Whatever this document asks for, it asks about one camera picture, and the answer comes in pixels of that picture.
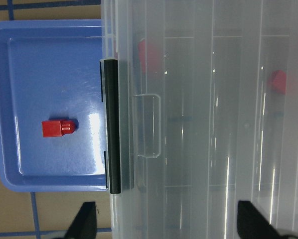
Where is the red block in box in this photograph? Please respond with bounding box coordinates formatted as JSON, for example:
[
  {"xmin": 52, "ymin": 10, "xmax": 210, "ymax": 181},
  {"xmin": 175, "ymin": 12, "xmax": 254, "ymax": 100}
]
[{"xmin": 267, "ymin": 70, "xmax": 296, "ymax": 96}]

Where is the clear plastic storage box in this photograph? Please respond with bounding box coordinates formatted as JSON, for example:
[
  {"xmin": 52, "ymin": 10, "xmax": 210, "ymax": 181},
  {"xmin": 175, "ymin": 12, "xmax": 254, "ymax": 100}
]
[{"xmin": 100, "ymin": 0, "xmax": 121, "ymax": 239}]

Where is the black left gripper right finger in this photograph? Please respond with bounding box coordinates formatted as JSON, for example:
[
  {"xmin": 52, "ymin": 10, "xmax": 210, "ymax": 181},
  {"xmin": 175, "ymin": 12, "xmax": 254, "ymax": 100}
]
[{"xmin": 237, "ymin": 200, "xmax": 296, "ymax": 239}]

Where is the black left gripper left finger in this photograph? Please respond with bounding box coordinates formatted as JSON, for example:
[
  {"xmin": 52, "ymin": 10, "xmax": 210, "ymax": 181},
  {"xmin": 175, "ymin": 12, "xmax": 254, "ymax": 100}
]
[{"xmin": 64, "ymin": 202, "xmax": 97, "ymax": 239}]

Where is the blue plastic tray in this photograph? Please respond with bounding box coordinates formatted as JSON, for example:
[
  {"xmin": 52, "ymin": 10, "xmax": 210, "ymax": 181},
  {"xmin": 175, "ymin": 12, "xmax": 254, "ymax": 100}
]
[{"xmin": 0, "ymin": 19, "xmax": 106, "ymax": 192}]

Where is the red block near latch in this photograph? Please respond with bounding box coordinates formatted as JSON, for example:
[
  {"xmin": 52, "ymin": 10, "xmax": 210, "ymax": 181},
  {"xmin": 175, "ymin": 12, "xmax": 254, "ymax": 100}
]
[{"xmin": 138, "ymin": 38, "xmax": 162, "ymax": 74}]

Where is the red block with stud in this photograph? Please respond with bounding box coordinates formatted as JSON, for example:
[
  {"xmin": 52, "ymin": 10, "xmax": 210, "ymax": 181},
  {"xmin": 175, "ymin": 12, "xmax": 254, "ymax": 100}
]
[{"xmin": 41, "ymin": 119, "xmax": 76, "ymax": 137}]

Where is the black box latch handle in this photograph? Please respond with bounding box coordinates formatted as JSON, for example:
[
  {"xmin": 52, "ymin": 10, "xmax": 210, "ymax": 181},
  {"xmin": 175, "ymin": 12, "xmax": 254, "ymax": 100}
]
[{"xmin": 100, "ymin": 59, "xmax": 121, "ymax": 194}]

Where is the clear ribbed box lid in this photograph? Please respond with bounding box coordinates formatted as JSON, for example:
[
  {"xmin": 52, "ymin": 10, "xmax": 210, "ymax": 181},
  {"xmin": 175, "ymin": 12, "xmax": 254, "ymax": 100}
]
[{"xmin": 115, "ymin": 0, "xmax": 298, "ymax": 239}]

